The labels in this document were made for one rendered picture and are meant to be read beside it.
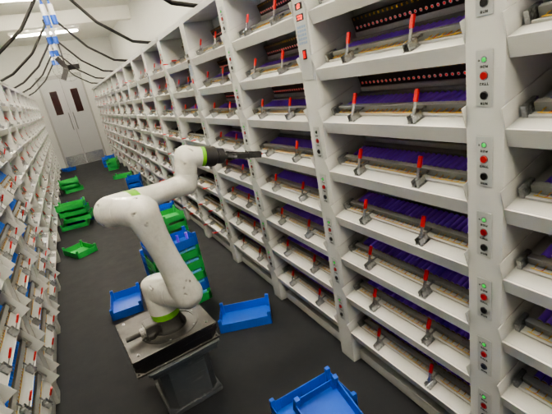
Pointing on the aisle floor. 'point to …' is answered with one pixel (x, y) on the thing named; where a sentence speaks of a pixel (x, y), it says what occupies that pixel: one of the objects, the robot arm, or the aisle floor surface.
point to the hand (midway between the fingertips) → (254, 154)
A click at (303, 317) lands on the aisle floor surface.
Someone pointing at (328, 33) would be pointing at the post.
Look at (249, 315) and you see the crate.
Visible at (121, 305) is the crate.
